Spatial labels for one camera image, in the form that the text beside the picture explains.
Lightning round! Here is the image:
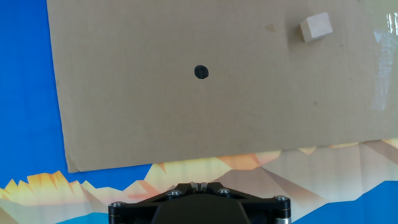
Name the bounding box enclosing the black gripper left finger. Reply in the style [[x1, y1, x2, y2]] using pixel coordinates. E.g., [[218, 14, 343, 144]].
[[108, 182, 200, 224]]

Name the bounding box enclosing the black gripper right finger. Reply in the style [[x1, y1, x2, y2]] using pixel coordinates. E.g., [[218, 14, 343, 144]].
[[198, 182, 292, 224]]

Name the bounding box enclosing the small wooden block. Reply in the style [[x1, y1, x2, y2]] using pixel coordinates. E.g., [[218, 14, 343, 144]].
[[299, 12, 333, 44]]

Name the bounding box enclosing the brown cardboard sheet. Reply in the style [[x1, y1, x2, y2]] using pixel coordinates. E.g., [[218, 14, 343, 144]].
[[46, 0, 398, 174]]

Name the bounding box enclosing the blue mountain print cloth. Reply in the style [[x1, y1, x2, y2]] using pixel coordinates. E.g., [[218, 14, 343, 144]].
[[0, 0, 398, 224]]

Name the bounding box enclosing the clear tape strip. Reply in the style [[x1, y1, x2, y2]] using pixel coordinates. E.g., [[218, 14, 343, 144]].
[[371, 12, 398, 112]]

